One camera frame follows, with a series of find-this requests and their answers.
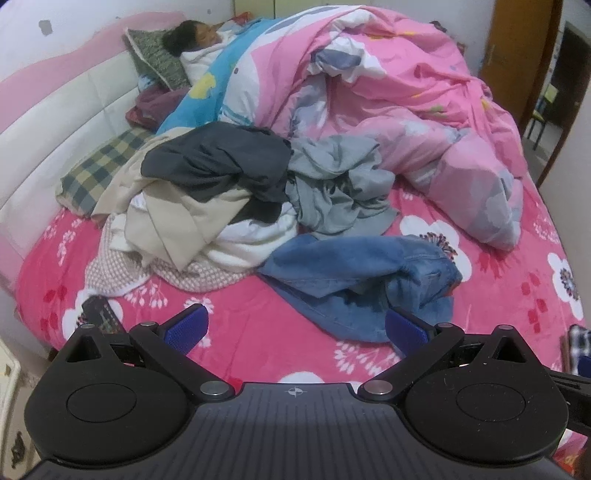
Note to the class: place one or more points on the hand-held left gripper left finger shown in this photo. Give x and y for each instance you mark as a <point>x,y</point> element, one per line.
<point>189,325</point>

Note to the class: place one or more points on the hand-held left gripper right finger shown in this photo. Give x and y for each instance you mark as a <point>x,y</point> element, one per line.
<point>406,330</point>

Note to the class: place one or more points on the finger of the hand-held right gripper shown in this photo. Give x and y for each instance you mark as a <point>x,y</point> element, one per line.
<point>577,385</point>

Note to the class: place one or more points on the blue denim jeans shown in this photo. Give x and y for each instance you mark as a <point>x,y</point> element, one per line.
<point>323,267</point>

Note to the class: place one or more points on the black white checked cloth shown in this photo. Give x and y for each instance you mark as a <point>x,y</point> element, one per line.
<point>581,348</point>

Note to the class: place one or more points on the black remote control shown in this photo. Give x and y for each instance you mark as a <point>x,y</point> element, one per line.
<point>99,311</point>

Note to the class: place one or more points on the pink white checked knit cloth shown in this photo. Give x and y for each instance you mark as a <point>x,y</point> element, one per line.
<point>111,272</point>

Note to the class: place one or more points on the white fleece garment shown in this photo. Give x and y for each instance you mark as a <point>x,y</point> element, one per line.
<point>249,244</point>

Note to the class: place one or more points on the beige garment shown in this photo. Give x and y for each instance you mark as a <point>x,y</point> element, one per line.
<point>175,217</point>

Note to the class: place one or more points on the light grey garment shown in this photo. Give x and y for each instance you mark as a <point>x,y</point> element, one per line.
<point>332,184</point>

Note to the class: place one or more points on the dark grey garment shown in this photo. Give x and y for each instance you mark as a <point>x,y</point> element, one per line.
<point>217,157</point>

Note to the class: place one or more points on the plaid pillow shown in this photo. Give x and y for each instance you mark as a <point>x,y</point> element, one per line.
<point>101,170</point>

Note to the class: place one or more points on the white nightstand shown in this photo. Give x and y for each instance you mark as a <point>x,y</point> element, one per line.
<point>9,415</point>

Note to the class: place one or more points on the maroon cloth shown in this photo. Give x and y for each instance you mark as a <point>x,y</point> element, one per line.
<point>154,106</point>

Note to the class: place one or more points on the blue printed quilt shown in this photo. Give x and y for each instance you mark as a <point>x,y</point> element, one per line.
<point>203,97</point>

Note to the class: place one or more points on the pink floral duvet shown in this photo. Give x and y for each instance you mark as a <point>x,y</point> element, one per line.
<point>392,92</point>

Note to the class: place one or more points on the pink white padded headboard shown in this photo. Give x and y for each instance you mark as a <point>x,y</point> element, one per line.
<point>60,106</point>

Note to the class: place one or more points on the green knit pillow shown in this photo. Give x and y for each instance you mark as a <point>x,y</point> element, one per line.
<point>152,55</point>

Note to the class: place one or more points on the green chair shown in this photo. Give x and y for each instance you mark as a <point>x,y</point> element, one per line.
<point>549,94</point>

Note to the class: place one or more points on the wooden door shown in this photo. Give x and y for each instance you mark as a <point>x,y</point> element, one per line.
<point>512,46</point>

